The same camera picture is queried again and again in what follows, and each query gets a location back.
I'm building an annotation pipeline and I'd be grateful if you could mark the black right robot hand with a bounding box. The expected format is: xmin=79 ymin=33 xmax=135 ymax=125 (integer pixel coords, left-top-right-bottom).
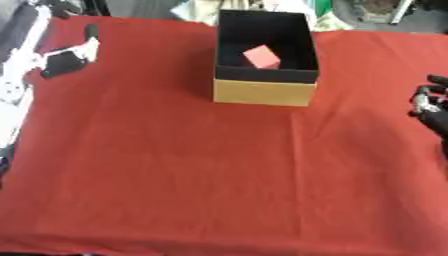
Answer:
xmin=406 ymin=73 xmax=448 ymax=148

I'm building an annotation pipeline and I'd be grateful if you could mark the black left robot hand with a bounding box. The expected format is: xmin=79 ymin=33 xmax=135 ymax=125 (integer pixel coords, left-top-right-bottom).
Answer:
xmin=36 ymin=23 xmax=102 ymax=80

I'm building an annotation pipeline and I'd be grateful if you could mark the tan cardboard box black inside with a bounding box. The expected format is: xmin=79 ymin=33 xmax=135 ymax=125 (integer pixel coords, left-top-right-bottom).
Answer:
xmin=211 ymin=9 xmax=322 ymax=108

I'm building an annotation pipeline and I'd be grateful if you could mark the pink cube block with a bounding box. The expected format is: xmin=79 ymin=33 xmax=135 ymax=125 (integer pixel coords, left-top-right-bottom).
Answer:
xmin=241 ymin=44 xmax=284 ymax=70

